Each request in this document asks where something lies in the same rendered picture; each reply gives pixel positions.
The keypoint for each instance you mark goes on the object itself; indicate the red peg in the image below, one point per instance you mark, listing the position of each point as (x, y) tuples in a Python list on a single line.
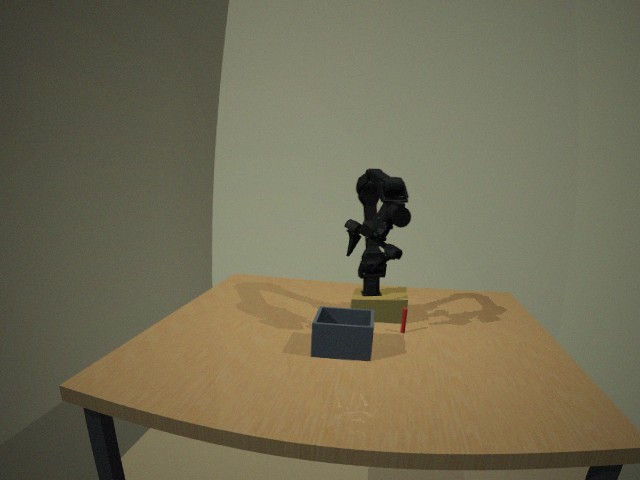
[(404, 316)]

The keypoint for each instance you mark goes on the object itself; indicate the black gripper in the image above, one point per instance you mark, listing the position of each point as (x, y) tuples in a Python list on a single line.
[(391, 252)]

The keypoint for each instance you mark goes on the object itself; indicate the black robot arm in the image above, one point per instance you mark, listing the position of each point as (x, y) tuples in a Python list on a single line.
[(372, 186)]

